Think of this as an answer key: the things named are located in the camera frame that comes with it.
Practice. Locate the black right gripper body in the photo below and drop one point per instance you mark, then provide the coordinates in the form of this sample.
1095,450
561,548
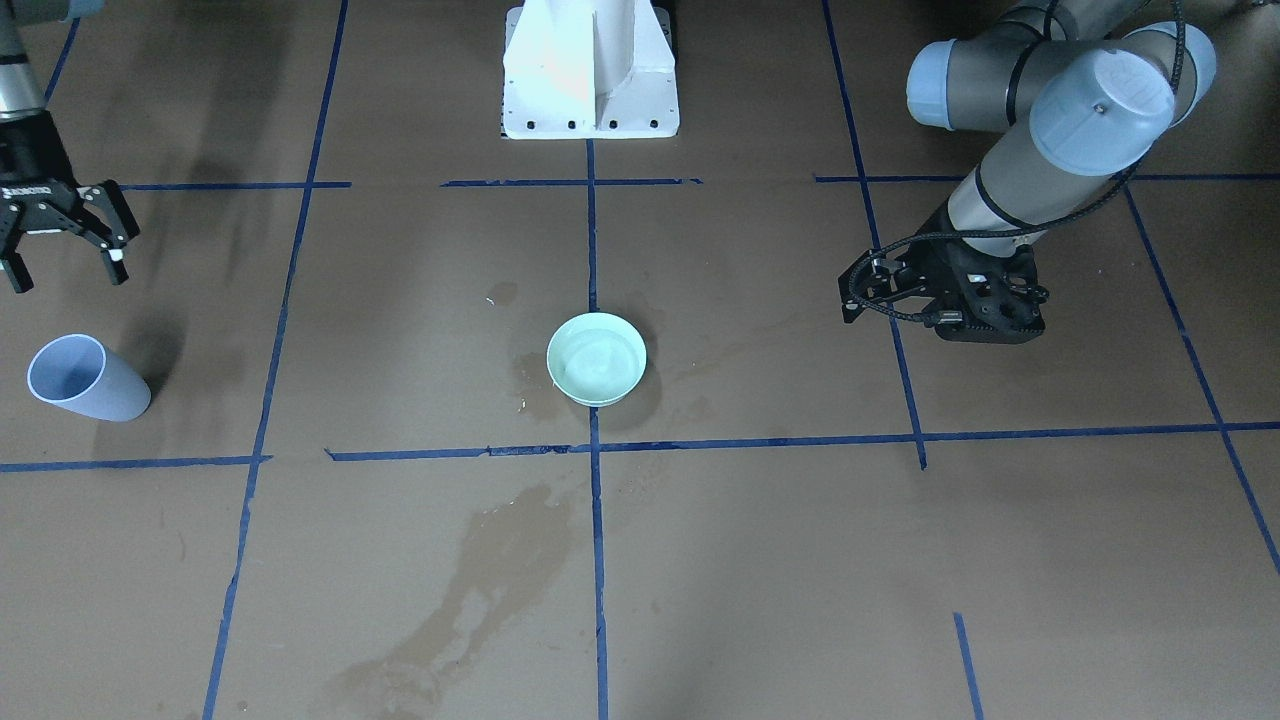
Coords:
33,166

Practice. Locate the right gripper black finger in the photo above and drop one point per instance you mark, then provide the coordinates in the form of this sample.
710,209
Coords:
14,267
108,223

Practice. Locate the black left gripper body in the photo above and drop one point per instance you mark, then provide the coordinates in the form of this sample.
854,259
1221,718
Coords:
937,263

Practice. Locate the light blue plastic cup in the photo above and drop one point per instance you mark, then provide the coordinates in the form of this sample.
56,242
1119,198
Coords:
83,376

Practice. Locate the mint green ceramic bowl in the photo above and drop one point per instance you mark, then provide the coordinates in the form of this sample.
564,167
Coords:
596,359

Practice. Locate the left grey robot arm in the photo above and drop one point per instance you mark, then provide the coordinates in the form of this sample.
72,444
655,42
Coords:
1076,108

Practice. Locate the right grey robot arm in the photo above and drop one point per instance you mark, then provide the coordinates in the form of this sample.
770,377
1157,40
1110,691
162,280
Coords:
20,91

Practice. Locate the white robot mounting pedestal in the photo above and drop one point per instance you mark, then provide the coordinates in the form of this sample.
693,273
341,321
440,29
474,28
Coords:
589,69

